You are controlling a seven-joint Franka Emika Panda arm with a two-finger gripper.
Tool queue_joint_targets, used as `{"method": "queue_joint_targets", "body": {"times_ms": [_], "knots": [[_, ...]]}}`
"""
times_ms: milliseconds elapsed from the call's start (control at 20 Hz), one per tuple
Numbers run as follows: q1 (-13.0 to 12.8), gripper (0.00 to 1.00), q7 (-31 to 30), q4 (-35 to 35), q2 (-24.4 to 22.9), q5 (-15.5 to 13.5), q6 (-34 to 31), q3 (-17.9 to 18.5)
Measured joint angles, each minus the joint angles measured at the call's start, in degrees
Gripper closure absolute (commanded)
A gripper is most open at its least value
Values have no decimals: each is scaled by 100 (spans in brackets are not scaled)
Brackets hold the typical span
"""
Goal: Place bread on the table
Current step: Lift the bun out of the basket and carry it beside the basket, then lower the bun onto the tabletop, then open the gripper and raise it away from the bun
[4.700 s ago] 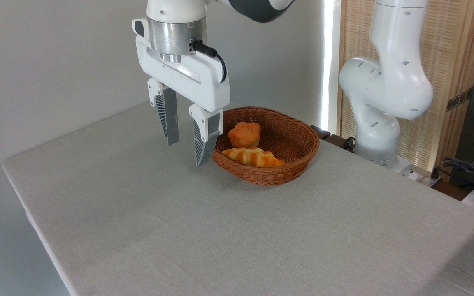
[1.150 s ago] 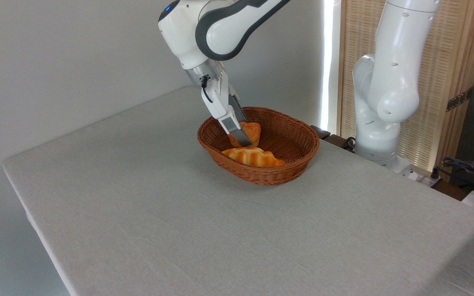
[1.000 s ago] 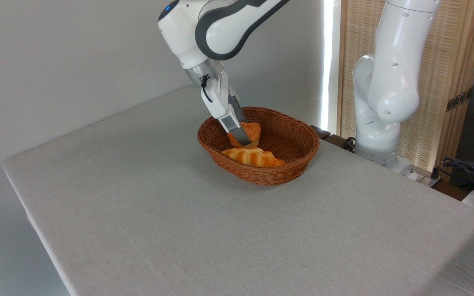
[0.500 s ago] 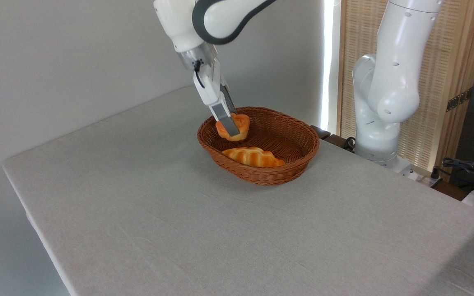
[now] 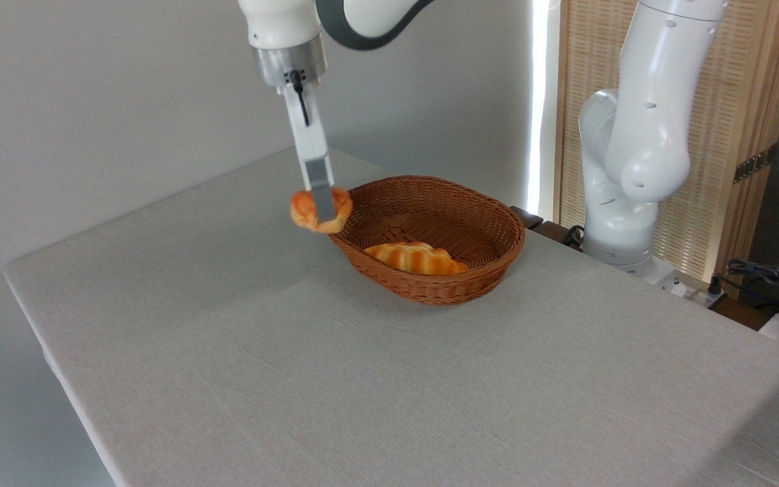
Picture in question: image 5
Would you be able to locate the light grey tablecloth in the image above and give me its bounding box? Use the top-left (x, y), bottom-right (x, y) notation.
top-left (3, 147), bottom-right (779, 487)

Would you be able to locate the long braided bread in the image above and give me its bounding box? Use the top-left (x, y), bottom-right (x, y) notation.
top-left (364, 241), bottom-right (469, 276)

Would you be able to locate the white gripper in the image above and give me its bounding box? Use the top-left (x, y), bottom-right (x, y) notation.
top-left (280, 84), bottom-right (337, 225)

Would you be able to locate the black cable bundle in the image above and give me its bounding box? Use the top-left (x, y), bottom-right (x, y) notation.
top-left (726, 258), bottom-right (779, 319)

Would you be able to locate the round orange bread roll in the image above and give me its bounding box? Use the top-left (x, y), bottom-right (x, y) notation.
top-left (290, 187), bottom-right (354, 235)

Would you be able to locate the metal screen hinge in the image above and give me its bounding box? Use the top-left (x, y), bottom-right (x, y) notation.
top-left (733, 144), bottom-right (778, 184)

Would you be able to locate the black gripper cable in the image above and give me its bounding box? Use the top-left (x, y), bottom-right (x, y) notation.
top-left (289, 70), bottom-right (311, 128)

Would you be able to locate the brown wicker basket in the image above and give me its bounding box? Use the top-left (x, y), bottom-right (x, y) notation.
top-left (328, 175), bottom-right (526, 306)

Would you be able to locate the black power plug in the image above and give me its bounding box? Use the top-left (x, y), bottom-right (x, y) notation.
top-left (706, 274), bottom-right (728, 309)

